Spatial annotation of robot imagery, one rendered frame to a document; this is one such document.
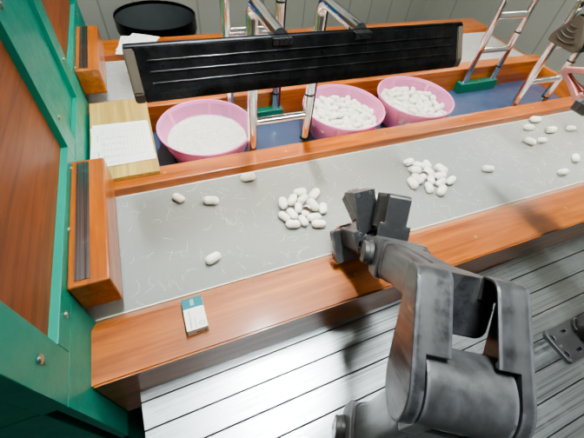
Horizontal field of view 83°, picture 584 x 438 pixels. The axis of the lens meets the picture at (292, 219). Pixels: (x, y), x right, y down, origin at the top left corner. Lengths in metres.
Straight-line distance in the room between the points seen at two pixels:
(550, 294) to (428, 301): 0.74
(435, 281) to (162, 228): 0.61
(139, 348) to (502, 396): 0.51
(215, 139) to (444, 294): 0.82
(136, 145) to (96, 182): 0.23
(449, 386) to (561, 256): 0.86
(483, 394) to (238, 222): 0.59
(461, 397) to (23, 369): 0.41
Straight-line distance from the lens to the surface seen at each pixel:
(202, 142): 0.99
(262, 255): 0.71
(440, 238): 0.82
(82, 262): 0.62
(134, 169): 0.87
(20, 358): 0.46
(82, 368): 0.61
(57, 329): 0.56
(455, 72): 1.58
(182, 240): 0.75
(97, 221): 0.67
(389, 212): 0.55
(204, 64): 0.57
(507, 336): 0.31
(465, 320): 0.34
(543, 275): 1.04
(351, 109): 1.17
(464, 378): 0.30
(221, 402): 0.68
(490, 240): 0.88
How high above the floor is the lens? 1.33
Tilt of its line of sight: 50 degrees down
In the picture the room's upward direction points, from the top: 8 degrees clockwise
